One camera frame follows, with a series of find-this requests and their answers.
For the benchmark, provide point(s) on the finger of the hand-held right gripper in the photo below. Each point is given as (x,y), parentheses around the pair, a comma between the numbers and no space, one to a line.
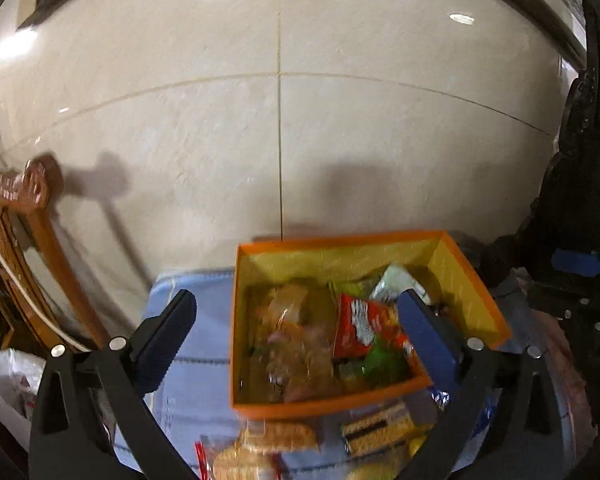
(575,262)

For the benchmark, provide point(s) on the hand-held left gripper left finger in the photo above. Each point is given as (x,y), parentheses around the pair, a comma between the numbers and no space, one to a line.
(167,340)

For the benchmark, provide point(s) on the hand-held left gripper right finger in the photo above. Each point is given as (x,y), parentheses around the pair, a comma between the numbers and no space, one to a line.
(425,340)

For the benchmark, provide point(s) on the pale green snack packet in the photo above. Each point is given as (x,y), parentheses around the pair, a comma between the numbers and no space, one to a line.
(397,282)

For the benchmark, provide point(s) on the red snack packet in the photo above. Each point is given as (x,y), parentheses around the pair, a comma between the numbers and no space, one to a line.
(360,325)

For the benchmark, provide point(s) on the orange cardboard box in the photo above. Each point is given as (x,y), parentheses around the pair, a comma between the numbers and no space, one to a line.
(480,290)

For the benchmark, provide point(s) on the brown pastry packet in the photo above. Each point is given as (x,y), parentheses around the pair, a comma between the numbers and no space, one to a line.
(285,310)

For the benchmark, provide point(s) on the light blue tablecloth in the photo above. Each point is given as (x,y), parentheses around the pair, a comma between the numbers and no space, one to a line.
(200,400)

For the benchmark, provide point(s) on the black-striped yellow biscuit packet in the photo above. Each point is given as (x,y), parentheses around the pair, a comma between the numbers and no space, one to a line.
(380,427)

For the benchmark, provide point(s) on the red-edged cookie packet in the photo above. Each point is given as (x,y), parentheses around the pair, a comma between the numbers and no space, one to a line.
(235,462)

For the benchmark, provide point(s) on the orange cracker packet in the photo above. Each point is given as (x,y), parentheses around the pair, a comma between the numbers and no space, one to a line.
(280,435)

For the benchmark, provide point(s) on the wooden chair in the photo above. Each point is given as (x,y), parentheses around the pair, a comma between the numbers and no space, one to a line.
(40,240)

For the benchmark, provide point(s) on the white plastic bag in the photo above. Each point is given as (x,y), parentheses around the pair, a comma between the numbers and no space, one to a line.
(5,385)

